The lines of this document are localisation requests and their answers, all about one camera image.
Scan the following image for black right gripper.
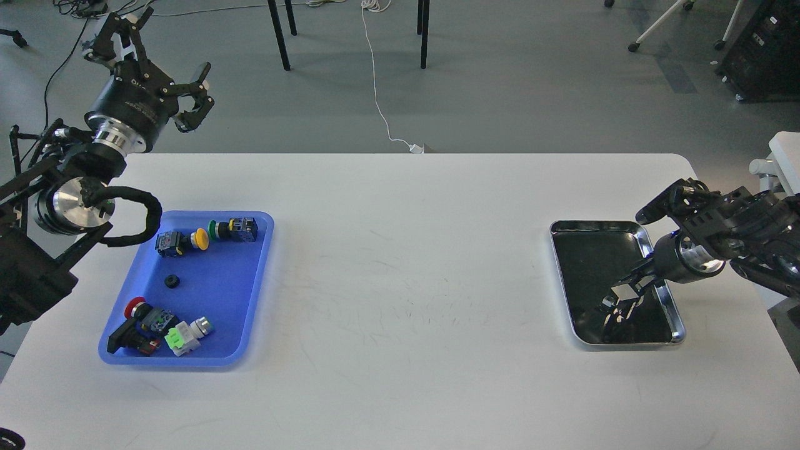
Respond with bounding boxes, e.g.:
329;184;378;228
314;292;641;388
600;232;726;319

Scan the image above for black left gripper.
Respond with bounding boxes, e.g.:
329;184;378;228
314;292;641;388
82;7;214;154

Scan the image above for small black gear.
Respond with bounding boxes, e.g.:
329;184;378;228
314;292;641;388
164;274;181;289

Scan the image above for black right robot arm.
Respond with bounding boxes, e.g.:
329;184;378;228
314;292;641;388
597;179;799;320

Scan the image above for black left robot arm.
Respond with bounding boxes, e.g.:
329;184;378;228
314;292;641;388
1;4;214;331

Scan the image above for metal tray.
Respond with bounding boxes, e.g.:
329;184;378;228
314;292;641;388
549;220;686;351

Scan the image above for black chair legs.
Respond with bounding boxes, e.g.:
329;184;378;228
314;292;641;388
267;0;431;71

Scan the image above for blue plastic tray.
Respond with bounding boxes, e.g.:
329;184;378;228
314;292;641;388
98;211;274;368

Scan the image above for red emergency stop button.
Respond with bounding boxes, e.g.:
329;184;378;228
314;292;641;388
123;296;178;336

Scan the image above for black wheeled cabinet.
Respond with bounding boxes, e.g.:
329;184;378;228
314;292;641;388
716;1;799;103

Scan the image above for black floor cable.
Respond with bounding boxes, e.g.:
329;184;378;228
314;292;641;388
0;0;154;126

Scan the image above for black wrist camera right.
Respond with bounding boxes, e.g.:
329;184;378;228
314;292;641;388
635;177;722;225

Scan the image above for yellow push button switch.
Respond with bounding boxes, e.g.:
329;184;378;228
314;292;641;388
154;228;211;258

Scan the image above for green push button switch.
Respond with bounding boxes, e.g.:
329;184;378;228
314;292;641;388
206;217;258;243

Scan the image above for white cable on floor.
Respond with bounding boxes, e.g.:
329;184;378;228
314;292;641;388
360;0;424;154

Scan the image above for white green selector switch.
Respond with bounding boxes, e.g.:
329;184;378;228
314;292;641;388
164;317;214;357

